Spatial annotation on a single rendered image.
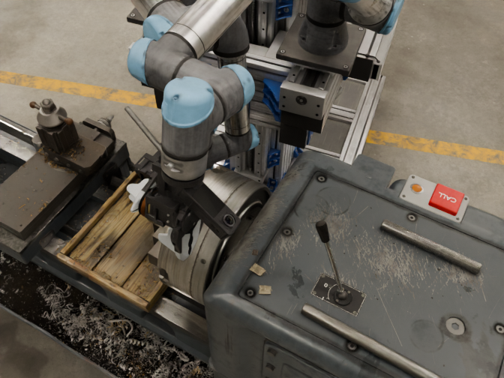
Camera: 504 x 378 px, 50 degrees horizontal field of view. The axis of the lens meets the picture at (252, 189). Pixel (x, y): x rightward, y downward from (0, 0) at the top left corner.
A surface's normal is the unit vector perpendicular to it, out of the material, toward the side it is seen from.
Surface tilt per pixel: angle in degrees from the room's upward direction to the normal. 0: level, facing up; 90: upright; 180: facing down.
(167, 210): 76
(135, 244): 0
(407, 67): 0
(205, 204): 33
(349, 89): 0
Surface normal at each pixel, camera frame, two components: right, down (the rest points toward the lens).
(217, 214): 0.55, -0.44
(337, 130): 0.01, -0.61
